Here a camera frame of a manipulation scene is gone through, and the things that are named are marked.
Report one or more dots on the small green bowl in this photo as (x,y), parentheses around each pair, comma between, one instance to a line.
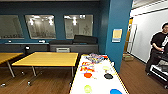
(87,88)

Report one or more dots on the yellow gaming table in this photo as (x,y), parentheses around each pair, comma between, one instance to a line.
(96,81)

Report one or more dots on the grey clear bowl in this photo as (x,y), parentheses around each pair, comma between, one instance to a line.
(94,57)

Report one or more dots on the grey white rectangular panel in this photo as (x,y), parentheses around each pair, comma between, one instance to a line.
(63,50)

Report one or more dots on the interior glass window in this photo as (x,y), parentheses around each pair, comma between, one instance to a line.
(78,26)
(10,26)
(40,26)

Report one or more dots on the small red table item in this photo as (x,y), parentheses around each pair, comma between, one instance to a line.
(105,56)

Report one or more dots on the orange round paddle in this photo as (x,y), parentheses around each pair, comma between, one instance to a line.
(88,75)

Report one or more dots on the small yellow table item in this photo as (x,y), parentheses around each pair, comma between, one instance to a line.
(106,68)

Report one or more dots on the small black table item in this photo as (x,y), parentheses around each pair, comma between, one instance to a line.
(108,76)

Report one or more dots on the small white sill object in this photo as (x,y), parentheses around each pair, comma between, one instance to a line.
(41,41)

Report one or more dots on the woven floor basket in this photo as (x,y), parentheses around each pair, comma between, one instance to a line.
(127,57)

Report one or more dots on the person in black shirt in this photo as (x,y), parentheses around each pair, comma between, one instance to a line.
(159,41)

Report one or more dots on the dark wall bench sofa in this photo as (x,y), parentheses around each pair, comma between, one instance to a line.
(76,43)

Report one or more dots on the framed beige wall picture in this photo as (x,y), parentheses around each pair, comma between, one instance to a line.
(117,35)

